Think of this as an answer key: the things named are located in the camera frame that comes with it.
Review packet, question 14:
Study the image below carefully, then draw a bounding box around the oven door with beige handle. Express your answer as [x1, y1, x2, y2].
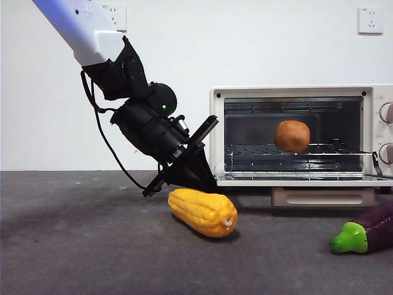
[216, 171, 393, 208]

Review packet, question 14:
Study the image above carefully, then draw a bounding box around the yellow toy corn cob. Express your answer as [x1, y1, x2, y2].
[167, 188, 239, 238]

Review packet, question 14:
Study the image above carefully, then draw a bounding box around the purple toy eggplant, green stem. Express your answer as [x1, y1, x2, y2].
[329, 199, 393, 254]

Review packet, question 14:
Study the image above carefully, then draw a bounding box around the cream toaster oven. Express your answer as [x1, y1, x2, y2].
[209, 85, 393, 195]

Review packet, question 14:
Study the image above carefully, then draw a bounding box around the metal wire oven rack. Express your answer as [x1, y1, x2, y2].
[225, 143, 374, 157]

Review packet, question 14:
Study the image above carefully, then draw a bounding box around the white wall socket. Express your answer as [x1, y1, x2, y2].
[357, 7, 384, 35]
[101, 3, 128, 33]

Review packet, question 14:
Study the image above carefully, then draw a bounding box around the round beige oven knob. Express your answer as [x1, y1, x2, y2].
[378, 143, 393, 165]
[379, 103, 393, 124]

